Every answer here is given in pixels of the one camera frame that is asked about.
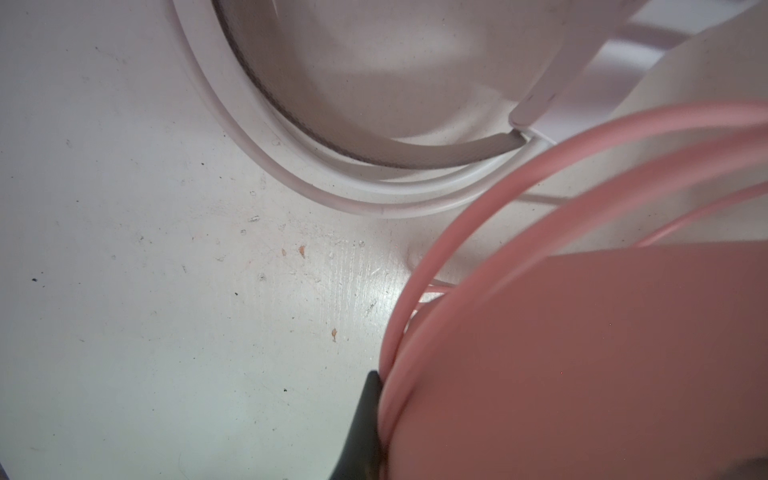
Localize white headphones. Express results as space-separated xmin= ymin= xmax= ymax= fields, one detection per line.
xmin=168 ymin=1 xmax=767 ymax=219

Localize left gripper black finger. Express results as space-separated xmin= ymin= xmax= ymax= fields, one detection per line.
xmin=329 ymin=371 xmax=382 ymax=480

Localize pink cat-ear headphones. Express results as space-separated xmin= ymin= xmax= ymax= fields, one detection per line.
xmin=369 ymin=100 xmax=767 ymax=479

